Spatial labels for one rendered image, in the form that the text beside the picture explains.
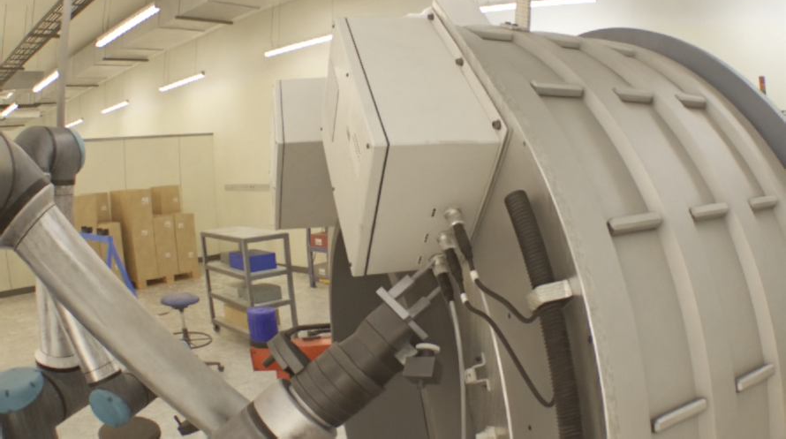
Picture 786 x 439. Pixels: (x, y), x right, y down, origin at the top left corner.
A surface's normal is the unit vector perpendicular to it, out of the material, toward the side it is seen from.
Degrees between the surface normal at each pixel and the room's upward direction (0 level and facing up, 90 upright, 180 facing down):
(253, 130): 90
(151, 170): 90
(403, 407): 67
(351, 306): 111
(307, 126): 55
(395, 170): 132
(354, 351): 42
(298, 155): 145
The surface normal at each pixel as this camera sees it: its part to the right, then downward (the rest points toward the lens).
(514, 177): -0.96, 0.06
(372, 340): -0.59, -0.32
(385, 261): 0.22, 0.71
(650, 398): 0.22, -0.36
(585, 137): 0.15, -0.69
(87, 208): 0.81, 0.00
